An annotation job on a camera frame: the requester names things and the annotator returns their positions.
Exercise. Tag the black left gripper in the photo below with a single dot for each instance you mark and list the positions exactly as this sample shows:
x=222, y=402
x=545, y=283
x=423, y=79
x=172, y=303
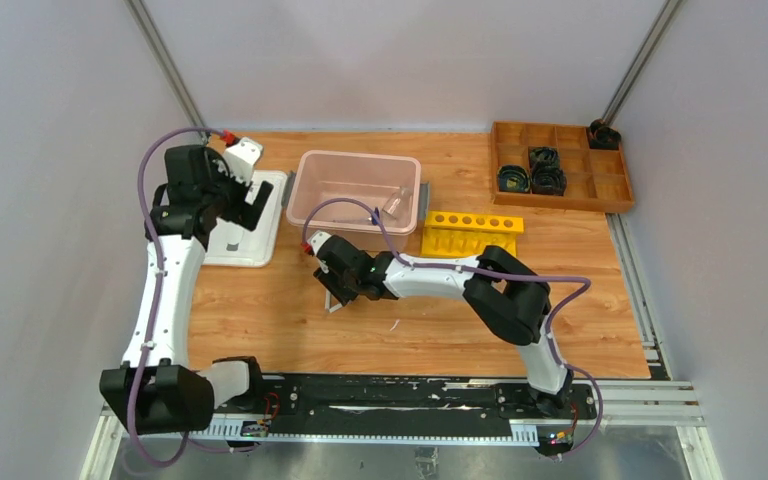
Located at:
x=255, y=203

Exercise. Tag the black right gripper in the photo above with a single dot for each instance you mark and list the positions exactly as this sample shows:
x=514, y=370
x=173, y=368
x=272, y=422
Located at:
x=328, y=279

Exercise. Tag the white clay triangle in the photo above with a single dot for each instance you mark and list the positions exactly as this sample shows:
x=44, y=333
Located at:
x=332, y=303

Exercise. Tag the small glass beaker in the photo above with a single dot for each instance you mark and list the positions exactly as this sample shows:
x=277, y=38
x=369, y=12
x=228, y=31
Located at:
x=397, y=202

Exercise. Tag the pink plastic storage bin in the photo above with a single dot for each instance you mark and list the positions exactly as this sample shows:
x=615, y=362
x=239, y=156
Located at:
x=327, y=183

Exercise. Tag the yellow test tube rack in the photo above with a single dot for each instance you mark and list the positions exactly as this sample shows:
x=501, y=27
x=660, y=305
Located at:
x=448, y=234

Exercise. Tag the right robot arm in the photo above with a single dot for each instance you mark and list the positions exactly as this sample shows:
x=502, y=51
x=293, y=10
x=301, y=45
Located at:
x=499, y=289

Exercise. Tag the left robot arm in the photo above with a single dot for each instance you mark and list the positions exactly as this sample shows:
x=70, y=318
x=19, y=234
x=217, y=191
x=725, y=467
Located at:
x=154, y=391

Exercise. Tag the wooden compartment tray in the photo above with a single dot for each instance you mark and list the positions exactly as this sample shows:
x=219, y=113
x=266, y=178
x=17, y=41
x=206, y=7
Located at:
x=556, y=166

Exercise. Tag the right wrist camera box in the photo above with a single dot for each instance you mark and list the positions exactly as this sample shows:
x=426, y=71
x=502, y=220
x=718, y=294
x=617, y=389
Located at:
x=316, y=241

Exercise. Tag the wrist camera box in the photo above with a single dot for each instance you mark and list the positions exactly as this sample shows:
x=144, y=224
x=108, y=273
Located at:
x=316, y=241
x=242, y=158

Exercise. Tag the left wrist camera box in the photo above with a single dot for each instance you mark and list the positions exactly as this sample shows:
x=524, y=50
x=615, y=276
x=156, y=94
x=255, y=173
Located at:
x=242, y=158

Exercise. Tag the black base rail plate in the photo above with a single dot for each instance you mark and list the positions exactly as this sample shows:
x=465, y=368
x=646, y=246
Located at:
x=403, y=409

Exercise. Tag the aluminium frame post left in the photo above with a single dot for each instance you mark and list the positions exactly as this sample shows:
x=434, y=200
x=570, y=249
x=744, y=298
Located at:
x=151, y=33

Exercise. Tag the aluminium frame post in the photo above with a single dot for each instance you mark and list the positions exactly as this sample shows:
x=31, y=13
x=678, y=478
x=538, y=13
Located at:
x=151, y=33
x=666, y=15

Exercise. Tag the aluminium frame post right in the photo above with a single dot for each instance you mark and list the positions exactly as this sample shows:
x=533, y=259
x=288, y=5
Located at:
x=666, y=15

